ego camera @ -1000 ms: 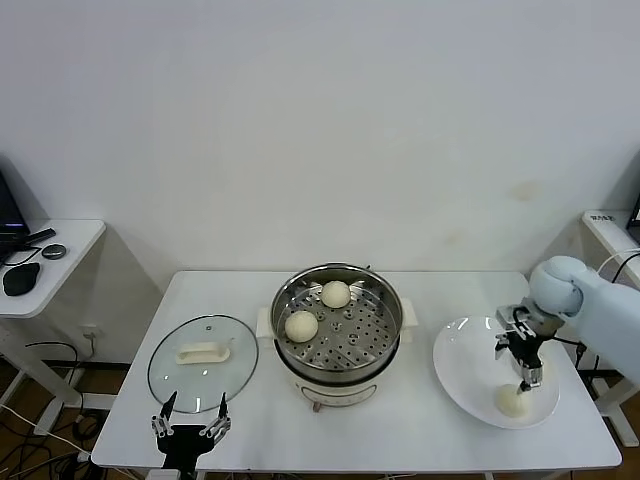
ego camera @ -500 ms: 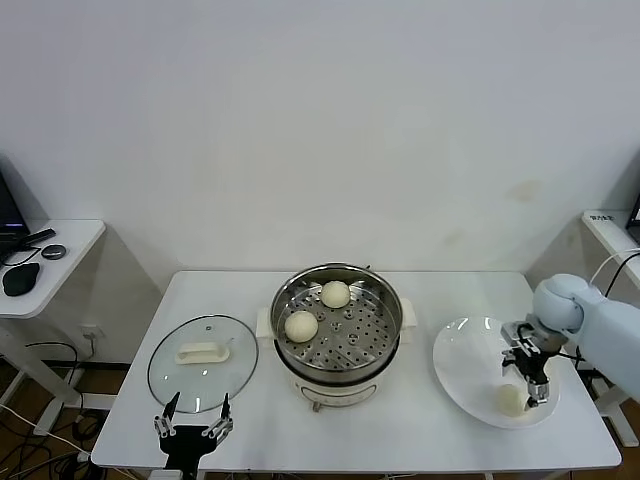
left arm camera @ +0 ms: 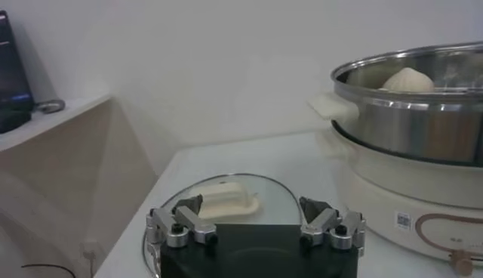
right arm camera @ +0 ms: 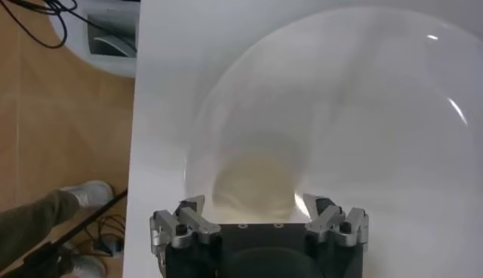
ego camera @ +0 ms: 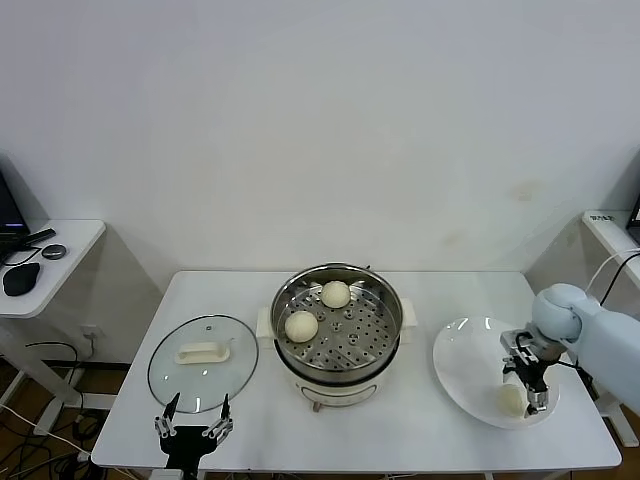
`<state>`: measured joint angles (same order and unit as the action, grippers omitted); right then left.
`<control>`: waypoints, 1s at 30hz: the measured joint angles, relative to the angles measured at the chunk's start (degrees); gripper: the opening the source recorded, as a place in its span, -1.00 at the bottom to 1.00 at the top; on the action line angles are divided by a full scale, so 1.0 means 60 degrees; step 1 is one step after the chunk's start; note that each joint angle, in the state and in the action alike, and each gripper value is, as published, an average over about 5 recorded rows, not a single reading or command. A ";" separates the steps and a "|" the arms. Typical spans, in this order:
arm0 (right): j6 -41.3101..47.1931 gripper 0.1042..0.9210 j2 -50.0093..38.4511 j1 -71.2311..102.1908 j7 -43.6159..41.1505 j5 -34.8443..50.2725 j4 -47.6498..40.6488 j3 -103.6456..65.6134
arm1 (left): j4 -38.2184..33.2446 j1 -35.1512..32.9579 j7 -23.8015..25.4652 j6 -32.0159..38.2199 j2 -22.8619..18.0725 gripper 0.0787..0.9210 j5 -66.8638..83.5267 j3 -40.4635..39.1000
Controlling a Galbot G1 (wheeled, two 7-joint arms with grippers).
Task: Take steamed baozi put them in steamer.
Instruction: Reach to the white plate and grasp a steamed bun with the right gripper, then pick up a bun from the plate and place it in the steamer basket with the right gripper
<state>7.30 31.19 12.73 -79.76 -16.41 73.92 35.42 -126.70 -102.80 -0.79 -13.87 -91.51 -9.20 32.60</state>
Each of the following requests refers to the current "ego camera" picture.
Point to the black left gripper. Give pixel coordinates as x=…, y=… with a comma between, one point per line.
x=187, y=440

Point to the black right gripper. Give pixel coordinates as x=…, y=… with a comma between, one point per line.
x=532, y=375

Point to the white steamed baozi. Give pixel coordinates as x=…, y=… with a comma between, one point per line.
x=334, y=293
x=301, y=326
x=510, y=398

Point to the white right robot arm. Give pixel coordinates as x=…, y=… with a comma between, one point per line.
x=600, y=335

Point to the stainless steel steamer basket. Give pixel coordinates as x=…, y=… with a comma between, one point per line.
x=350, y=340

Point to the white round plate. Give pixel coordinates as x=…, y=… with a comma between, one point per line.
x=465, y=360

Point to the white electric cooker base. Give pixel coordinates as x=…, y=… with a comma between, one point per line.
x=335, y=392

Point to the white side table with mouse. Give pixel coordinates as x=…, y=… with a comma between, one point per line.
x=75, y=240

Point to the round dark grey puck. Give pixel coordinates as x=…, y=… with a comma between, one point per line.
x=54, y=251

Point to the black computer mouse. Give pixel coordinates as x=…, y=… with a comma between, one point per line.
x=21, y=279

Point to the black stick remote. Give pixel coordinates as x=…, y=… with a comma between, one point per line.
x=39, y=236

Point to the black laptop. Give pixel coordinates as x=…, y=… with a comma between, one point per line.
x=7, y=205

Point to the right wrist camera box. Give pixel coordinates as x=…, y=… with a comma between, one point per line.
x=515, y=345

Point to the white wall socket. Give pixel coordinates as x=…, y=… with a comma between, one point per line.
x=88, y=331

